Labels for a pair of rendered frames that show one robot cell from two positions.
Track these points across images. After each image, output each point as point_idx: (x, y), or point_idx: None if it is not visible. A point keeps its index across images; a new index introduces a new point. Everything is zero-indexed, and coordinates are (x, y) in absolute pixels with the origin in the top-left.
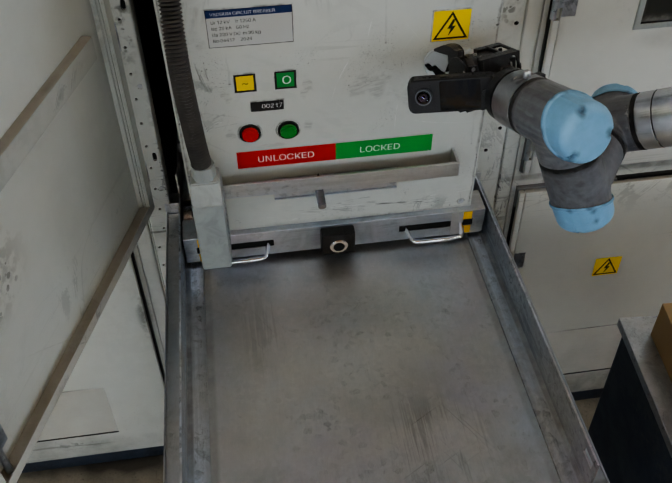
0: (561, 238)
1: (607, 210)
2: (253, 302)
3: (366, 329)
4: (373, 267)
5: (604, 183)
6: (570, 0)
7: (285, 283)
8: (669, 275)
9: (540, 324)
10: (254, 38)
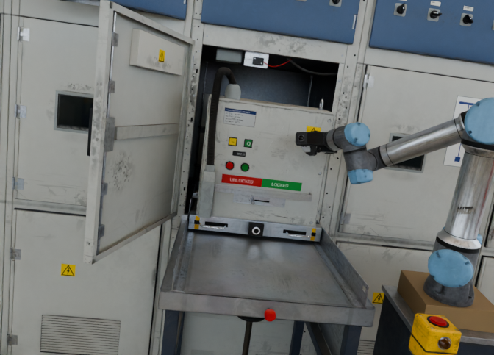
0: None
1: (370, 173)
2: (215, 242)
3: (265, 256)
4: (270, 243)
5: (368, 162)
6: None
7: (229, 241)
8: None
9: None
10: (240, 123)
